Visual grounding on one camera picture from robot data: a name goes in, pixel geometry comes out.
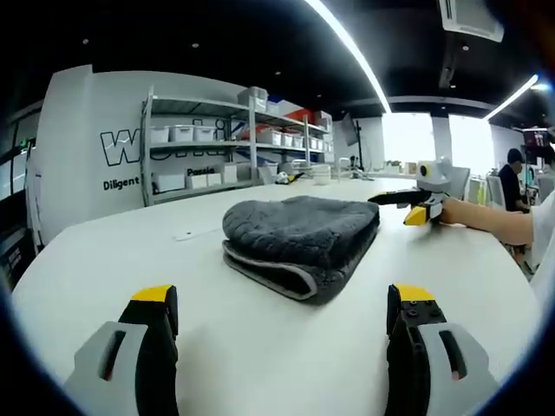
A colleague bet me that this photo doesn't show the grey towel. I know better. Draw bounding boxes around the grey towel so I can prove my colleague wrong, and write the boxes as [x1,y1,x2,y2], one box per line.
[221,194,382,301]

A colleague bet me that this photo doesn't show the person's right hand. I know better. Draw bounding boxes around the person's right hand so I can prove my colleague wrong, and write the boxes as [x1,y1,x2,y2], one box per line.
[438,197,473,227]

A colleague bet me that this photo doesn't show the white office chair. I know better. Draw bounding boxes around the white office chair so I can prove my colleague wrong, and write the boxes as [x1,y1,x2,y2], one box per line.
[484,174,507,211]

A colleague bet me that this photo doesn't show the stack of white bowls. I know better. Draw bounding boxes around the stack of white bowls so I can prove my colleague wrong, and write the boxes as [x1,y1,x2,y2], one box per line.
[309,163,334,186]

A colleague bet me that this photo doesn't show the dark monitor on stand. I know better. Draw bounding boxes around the dark monitor on stand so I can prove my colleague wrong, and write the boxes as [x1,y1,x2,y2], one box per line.
[339,111,362,147]

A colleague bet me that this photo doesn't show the red lit screen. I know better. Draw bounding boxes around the red lit screen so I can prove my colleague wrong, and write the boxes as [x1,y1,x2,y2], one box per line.
[522,127,550,149]

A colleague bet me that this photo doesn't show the yellow and black tool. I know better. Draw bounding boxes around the yellow and black tool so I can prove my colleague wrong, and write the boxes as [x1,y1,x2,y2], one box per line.
[276,170,306,186]

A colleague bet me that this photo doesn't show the short ceiling light strip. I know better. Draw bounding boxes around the short ceiling light strip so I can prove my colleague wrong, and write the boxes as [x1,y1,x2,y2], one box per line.
[484,73,541,121]

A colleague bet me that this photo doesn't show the long ceiling light strip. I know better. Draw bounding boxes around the long ceiling light strip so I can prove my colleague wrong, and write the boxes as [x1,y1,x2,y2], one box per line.
[303,0,392,114]

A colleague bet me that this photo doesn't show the grey metal shelf rack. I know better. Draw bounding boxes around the grey metal shelf rack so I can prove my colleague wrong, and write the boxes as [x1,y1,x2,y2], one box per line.
[140,85,337,207]

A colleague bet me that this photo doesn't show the white ceiling air conditioner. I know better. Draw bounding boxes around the white ceiling air conditioner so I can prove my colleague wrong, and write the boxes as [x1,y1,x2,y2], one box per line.
[436,0,506,43]

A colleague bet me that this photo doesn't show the rows of white storage boxes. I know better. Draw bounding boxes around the rows of white storage boxes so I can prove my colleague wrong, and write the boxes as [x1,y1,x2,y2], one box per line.
[149,86,336,191]

